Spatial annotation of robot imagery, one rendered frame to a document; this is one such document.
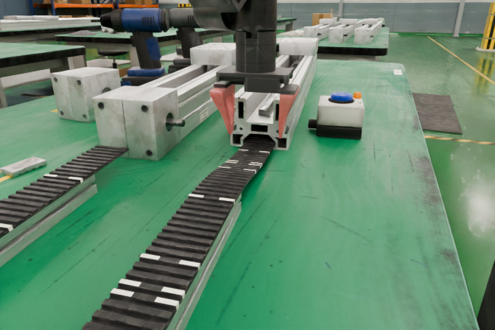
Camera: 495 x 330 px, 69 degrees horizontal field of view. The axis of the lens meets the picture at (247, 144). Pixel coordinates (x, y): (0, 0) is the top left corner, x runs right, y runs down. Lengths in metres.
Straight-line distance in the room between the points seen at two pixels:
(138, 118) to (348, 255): 0.35
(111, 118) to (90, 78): 0.22
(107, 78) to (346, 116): 0.50
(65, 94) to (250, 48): 0.46
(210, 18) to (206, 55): 0.39
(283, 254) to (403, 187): 0.22
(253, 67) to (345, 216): 0.23
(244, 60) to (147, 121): 0.17
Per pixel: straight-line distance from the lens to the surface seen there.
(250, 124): 0.59
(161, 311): 0.27
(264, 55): 0.50
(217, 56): 0.92
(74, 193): 0.47
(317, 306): 0.32
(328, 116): 0.66
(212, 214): 0.35
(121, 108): 0.57
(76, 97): 0.81
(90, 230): 0.43
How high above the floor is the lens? 1.00
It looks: 21 degrees down
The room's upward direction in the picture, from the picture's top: straight up
